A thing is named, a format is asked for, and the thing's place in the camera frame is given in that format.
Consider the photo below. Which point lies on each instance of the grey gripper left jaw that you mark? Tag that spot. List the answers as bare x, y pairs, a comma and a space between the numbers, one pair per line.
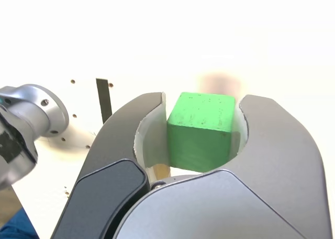
104, 184

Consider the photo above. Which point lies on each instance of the black tape strip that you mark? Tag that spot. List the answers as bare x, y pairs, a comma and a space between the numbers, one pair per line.
104, 100

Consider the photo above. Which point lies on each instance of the green cube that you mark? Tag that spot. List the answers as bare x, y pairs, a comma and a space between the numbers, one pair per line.
199, 134

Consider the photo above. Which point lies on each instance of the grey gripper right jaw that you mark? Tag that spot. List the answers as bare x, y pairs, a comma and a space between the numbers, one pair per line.
261, 184

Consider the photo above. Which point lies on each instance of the blue fabric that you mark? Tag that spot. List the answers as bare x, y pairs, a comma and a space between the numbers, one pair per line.
15, 226

